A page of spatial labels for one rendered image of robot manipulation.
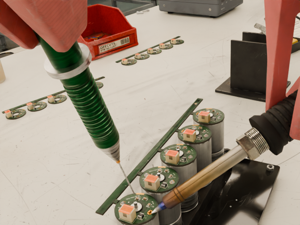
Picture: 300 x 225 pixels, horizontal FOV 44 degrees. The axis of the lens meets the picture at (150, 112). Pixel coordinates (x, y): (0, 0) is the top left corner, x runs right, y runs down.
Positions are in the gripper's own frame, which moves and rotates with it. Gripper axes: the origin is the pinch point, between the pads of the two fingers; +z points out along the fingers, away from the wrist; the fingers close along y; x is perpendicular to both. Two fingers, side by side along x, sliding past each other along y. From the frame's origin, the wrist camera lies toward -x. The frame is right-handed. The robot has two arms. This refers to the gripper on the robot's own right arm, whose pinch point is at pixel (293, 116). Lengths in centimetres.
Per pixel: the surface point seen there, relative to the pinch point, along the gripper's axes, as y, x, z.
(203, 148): -5.5, -0.7, 5.7
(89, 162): -15.2, -5.4, 14.1
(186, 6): -60, 18, 0
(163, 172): -3.2, -4.3, 6.7
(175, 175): -2.6, -3.8, 6.4
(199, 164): -5.5, -0.5, 6.9
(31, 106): -29.5, -10.4, 16.0
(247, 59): -21.7, 11.0, 1.2
